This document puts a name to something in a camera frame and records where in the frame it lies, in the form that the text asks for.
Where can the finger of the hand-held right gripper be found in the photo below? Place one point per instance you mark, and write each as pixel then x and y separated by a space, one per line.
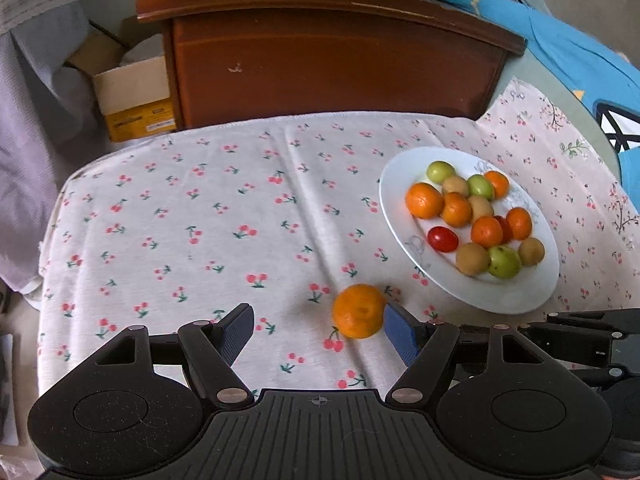
pixel 590 319
pixel 575 345

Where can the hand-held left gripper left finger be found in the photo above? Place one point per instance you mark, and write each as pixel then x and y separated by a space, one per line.
pixel 237 332

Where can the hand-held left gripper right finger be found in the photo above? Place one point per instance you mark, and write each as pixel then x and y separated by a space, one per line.
pixel 400 332

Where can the orange mandarin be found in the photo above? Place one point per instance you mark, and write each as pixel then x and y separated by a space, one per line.
pixel 424 200
pixel 456 209
pixel 486 231
pixel 359 311
pixel 518 223

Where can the brown kiwi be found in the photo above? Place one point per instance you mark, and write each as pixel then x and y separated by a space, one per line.
pixel 531 251
pixel 472 258
pixel 481 206
pixel 455 186

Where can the white plate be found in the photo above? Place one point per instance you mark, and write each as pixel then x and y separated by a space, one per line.
pixel 500 295

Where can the red cherry tomato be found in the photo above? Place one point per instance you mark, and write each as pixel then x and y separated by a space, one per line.
pixel 442 239
pixel 506 229

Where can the large green jujube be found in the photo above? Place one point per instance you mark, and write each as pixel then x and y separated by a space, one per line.
pixel 504 261

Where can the cherry-print tablecloth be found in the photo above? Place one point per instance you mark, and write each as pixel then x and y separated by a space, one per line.
pixel 200 200

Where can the grey-green bedsheet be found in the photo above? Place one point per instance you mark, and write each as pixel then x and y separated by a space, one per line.
pixel 545 90

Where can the cardboard box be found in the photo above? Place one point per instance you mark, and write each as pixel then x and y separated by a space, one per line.
pixel 135 85

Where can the blue cushion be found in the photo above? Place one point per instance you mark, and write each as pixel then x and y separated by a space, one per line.
pixel 565 45

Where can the lilac cloth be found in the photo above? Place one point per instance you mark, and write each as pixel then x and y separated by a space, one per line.
pixel 30 135

